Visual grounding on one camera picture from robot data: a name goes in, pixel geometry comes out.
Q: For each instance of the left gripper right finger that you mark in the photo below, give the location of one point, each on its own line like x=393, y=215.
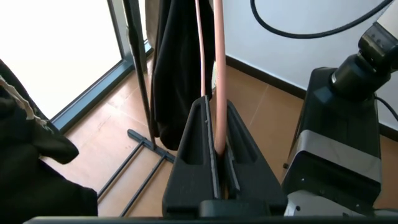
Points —
x=255, y=183

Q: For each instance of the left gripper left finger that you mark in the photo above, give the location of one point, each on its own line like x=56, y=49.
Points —
x=192, y=180

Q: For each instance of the pink clothes hanger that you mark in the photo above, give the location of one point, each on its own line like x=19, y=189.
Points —
x=220, y=93

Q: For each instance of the black garment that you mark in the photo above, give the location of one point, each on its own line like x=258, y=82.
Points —
x=177, y=77
x=31, y=174

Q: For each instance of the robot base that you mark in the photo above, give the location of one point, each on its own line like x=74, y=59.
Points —
x=339, y=149

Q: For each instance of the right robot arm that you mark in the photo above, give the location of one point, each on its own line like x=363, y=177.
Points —
x=363, y=71

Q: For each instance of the black clothes rack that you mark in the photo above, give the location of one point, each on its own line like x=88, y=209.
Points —
x=138, y=62

